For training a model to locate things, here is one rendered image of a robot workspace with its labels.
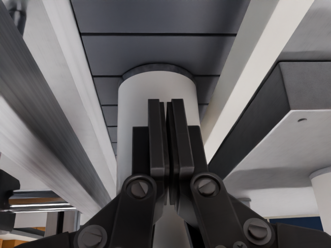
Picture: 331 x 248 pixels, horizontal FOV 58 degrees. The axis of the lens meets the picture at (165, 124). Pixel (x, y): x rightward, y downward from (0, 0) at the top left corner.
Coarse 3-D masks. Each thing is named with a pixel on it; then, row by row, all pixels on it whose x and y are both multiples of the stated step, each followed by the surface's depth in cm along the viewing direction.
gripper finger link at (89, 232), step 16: (160, 112) 13; (144, 128) 13; (160, 128) 12; (144, 144) 12; (160, 144) 11; (144, 160) 12; (160, 160) 11; (160, 176) 11; (160, 192) 11; (112, 208) 10; (160, 208) 11; (96, 224) 10; (112, 224) 10; (80, 240) 9; (96, 240) 9
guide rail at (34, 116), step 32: (0, 0) 4; (0, 32) 4; (0, 64) 4; (32, 64) 6; (0, 96) 5; (32, 96) 6; (0, 128) 6; (32, 128) 6; (64, 128) 8; (32, 160) 7; (64, 160) 8; (64, 192) 11; (96, 192) 13
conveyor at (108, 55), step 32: (96, 0) 13; (128, 0) 13; (160, 0) 13; (192, 0) 14; (224, 0) 14; (96, 32) 15; (128, 32) 15; (160, 32) 15; (192, 32) 15; (224, 32) 16; (96, 64) 18; (128, 64) 18; (192, 64) 18; (224, 64) 18
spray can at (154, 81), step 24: (144, 72) 17; (168, 72) 17; (120, 96) 18; (144, 96) 17; (168, 96) 17; (192, 96) 18; (120, 120) 18; (144, 120) 16; (192, 120) 17; (120, 144) 17; (120, 168) 16; (120, 192) 16; (168, 192) 14; (168, 216) 14; (168, 240) 14
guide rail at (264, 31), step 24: (264, 0) 10; (288, 0) 9; (312, 0) 9; (264, 24) 10; (288, 24) 10; (240, 48) 13; (264, 48) 11; (240, 72) 13; (264, 72) 13; (216, 96) 17; (240, 96) 15; (216, 120) 17; (216, 144) 21
